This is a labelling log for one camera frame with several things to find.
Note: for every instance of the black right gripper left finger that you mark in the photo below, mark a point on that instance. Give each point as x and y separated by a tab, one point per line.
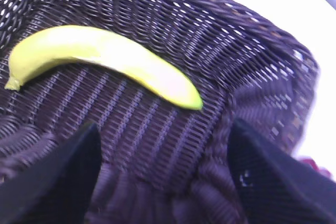
58	188

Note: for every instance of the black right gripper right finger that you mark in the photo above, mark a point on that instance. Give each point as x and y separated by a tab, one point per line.
272	186

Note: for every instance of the yellow banana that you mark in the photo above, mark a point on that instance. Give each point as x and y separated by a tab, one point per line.
59	45

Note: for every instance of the black woven basket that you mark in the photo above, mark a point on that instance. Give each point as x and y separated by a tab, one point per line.
160	163

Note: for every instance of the purple grape bunch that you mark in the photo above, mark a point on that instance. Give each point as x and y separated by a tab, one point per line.
321	170

